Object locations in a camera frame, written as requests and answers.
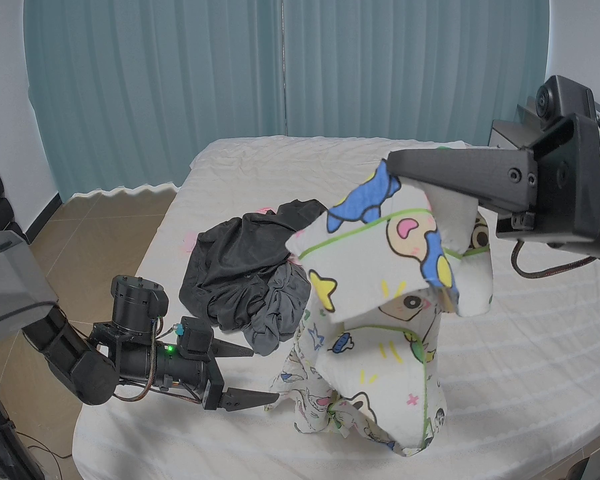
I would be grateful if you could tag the dark grey garment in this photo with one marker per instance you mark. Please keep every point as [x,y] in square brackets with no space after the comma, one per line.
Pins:
[275,308]

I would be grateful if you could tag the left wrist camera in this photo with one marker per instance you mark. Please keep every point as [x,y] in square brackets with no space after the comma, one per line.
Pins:
[195,338]

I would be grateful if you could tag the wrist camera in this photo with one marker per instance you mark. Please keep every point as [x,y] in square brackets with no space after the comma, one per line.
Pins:
[565,98]
[195,338]

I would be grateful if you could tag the white printed pyjama top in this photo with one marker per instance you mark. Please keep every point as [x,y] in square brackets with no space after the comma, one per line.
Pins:
[380,268]

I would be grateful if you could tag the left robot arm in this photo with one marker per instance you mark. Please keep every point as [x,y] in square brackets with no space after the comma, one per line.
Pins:
[80,368]

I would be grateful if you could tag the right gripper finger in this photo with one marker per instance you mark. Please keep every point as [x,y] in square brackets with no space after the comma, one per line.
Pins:
[515,225]
[480,173]

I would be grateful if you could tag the bed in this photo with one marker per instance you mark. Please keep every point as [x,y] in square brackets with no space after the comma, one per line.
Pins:
[280,178]

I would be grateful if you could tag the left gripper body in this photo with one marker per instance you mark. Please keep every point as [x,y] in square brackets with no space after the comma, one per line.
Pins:
[175,368]

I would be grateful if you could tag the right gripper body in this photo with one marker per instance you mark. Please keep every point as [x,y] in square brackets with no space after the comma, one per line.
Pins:
[575,193]

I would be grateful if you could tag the black garment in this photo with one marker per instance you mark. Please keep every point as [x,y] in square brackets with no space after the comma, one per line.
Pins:
[230,258]

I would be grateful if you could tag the blue-green curtain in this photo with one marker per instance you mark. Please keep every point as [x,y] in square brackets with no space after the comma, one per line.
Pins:
[405,53]
[155,78]

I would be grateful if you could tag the pink garment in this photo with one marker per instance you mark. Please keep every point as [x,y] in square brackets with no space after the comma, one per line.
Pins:
[267,211]

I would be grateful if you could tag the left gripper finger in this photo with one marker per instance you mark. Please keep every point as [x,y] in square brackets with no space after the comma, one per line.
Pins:
[242,399]
[230,349]

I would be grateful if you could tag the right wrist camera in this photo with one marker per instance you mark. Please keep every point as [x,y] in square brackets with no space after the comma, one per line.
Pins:
[565,98]

